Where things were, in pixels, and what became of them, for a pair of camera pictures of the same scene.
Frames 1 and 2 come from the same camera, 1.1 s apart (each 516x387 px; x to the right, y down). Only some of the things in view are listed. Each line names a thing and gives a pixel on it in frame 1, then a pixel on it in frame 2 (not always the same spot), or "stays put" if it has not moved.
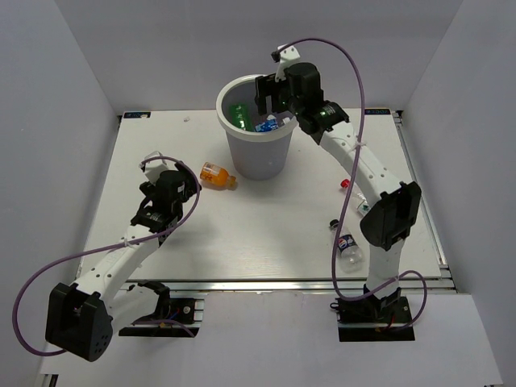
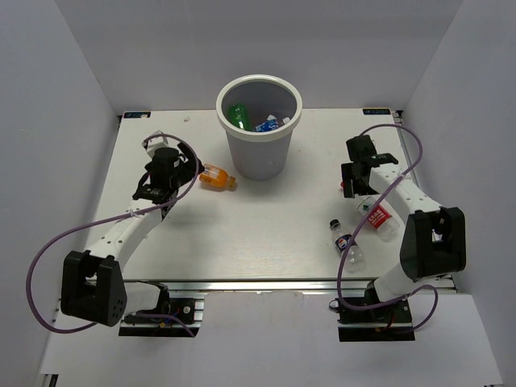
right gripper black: x=264 y=87 -> x=351 y=187
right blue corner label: x=377 y=111 stays put
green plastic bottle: x=240 y=117 stays put
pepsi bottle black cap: x=348 y=251 stays put
